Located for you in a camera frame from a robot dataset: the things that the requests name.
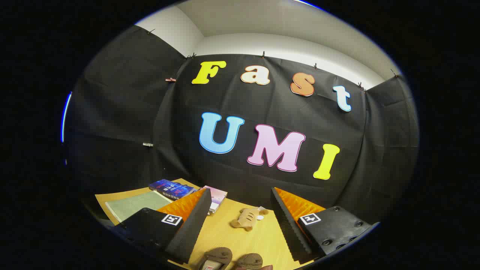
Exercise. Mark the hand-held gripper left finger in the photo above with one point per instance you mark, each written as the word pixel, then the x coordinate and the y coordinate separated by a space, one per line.
pixel 193 228

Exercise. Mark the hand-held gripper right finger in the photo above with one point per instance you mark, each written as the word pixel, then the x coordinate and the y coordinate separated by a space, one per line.
pixel 288 228

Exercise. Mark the brown fuzzy slipper shoe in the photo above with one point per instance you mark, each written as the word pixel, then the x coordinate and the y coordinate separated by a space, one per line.
pixel 250 260
pixel 217 257

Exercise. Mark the beige fabric storage box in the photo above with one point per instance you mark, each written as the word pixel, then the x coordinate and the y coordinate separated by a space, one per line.
pixel 138 204

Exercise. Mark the white book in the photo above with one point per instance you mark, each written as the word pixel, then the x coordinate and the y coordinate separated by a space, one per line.
pixel 215 208

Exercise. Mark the pink cover book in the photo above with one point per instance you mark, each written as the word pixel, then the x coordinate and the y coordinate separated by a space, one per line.
pixel 217 194

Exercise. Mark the tan striped plush toy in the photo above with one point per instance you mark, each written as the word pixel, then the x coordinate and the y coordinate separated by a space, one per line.
pixel 247 219

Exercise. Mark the blue cover book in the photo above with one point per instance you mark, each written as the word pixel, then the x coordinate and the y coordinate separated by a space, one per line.
pixel 172 188

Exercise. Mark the black backdrop cloth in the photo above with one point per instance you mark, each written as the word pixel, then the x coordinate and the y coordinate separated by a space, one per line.
pixel 112 112

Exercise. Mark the copper clip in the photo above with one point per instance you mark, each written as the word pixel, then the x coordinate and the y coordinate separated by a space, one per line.
pixel 170 79

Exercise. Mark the row of black clips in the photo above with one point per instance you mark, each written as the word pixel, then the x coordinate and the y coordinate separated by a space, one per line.
pixel 263 54

